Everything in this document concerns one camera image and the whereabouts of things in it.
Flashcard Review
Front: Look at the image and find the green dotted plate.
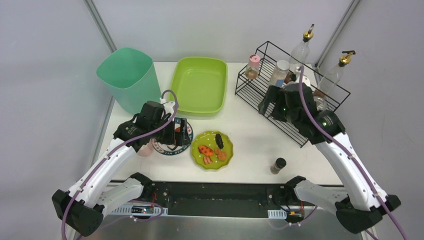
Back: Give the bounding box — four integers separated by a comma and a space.
190, 130, 234, 171

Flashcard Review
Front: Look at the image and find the pink lid spice jar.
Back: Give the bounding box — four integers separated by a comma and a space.
244, 54, 261, 80

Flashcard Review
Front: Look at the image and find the white grain shaker jar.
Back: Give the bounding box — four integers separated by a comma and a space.
268, 60, 290, 88

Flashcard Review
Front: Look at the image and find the tall oil bottle gold pump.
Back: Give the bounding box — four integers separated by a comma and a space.
284, 24, 315, 84

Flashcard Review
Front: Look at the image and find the oil bottle gold spout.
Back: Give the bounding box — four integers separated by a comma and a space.
313, 50, 356, 99

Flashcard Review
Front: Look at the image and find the small black cap spice bottle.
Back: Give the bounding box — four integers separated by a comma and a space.
270, 157, 287, 175

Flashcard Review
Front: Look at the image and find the large glass jar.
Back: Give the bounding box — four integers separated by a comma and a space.
313, 96, 328, 111

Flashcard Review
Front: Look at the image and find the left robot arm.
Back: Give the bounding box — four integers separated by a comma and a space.
52, 99, 191, 237

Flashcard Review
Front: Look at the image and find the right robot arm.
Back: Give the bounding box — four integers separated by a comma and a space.
258, 83, 401, 234

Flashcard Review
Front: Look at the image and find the white plate teal rim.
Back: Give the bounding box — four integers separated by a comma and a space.
153, 117, 194, 156

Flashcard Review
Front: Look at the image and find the orange grilled fish piece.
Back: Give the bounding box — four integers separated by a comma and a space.
198, 145, 215, 157

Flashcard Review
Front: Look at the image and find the pink white mug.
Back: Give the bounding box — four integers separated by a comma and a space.
137, 139, 155, 158

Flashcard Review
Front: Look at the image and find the pork belly piece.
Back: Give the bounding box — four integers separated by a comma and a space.
203, 156, 213, 165

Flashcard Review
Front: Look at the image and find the black sea cucumber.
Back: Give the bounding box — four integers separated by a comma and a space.
215, 133, 224, 149

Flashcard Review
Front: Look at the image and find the fried chicken nugget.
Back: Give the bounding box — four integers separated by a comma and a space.
214, 148, 227, 162

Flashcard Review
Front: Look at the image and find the lime green plastic basin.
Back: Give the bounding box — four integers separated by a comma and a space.
170, 56, 228, 117

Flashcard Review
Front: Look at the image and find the teal plastic bin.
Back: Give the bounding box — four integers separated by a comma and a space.
96, 47, 162, 115

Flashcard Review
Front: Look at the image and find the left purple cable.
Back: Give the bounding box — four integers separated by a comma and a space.
61, 89, 180, 240

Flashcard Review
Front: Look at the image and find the black wire rack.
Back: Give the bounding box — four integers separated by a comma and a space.
234, 40, 351, 148

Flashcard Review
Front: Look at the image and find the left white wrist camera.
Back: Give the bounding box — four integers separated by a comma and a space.
160, 98, 176, 115

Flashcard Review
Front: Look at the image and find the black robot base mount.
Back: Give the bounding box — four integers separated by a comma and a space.
137, 181, 309, 221

